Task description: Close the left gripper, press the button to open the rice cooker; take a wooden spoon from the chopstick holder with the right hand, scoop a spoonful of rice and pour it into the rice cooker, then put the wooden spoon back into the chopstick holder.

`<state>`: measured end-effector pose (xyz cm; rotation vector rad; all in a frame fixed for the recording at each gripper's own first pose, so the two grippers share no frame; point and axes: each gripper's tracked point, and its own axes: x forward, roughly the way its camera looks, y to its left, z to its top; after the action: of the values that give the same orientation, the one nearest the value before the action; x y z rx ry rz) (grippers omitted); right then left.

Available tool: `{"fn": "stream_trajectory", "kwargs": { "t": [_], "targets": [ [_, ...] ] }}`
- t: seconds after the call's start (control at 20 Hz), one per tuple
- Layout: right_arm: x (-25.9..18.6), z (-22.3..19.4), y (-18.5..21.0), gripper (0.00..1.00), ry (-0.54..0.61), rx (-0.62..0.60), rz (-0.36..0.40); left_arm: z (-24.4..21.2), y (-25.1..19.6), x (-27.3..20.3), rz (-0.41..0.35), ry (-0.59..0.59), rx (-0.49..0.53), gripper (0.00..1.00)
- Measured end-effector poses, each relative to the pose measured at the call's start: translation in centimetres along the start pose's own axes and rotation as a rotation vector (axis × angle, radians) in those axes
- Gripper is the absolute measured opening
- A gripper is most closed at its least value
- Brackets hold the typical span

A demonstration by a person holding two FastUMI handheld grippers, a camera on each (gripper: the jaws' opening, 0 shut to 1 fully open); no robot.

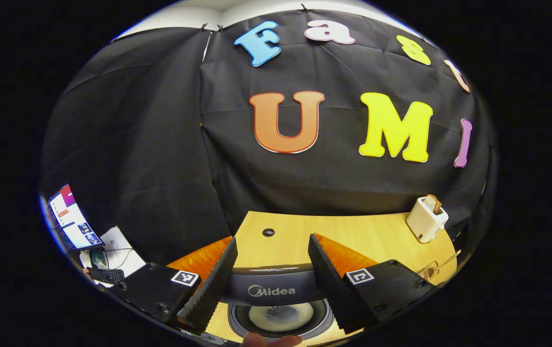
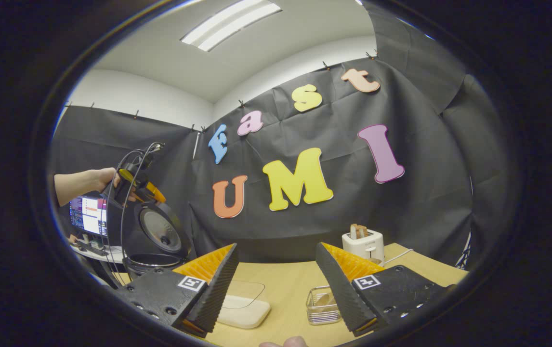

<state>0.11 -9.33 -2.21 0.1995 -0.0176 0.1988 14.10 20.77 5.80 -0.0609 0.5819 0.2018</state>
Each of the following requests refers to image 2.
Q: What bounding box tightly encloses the white side table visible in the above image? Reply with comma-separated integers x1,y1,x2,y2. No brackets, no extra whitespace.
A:
71,243,127,265

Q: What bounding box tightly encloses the black keyboard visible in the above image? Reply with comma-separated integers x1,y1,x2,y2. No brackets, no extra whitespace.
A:
75,241,108,256

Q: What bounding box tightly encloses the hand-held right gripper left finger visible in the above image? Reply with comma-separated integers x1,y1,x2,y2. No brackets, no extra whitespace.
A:
115,242,239,339

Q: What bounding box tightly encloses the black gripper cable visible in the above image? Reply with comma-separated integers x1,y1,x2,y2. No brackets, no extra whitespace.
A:
104,145,161,287

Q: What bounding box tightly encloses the dark grey rice cooker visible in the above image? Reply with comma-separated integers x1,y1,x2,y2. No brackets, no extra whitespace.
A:
122,201,193,280

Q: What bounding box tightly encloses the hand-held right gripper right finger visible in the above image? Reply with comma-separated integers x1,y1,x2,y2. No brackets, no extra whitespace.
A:
315,242,450,338

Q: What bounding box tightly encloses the black backdrop cloth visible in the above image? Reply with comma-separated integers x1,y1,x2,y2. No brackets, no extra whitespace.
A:
50,0,517,290

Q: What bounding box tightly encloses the computer monitor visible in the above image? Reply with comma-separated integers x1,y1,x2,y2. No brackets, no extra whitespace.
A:
68,194,109,238

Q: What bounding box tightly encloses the white toaster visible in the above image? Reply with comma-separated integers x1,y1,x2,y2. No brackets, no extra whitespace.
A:
342,229,385,265

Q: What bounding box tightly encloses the ceiling light panel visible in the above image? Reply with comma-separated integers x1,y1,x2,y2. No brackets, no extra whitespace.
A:
181,0,282,53

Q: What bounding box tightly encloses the white toaster power cord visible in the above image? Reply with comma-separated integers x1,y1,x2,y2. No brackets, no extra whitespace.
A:
383,248,414,266

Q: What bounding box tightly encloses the clear plastic rice box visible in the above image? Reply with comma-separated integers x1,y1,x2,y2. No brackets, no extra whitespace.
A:
216,280,272,330

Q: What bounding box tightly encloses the white rice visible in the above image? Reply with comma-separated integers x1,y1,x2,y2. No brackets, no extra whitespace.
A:
217,295,272,330

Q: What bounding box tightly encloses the clear chopstick holder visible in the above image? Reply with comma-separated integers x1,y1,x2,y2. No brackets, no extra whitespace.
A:
305,285,343,326

